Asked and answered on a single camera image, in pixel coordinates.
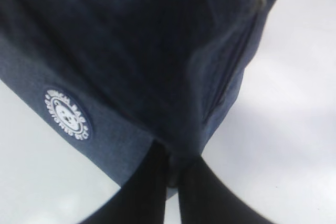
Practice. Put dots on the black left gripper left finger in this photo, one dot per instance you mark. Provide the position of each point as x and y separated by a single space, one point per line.
142 198

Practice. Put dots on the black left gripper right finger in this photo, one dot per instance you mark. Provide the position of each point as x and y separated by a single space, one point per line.
204 199

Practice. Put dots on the navy blue lunch bag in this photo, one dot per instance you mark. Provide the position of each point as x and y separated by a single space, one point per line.
113 76

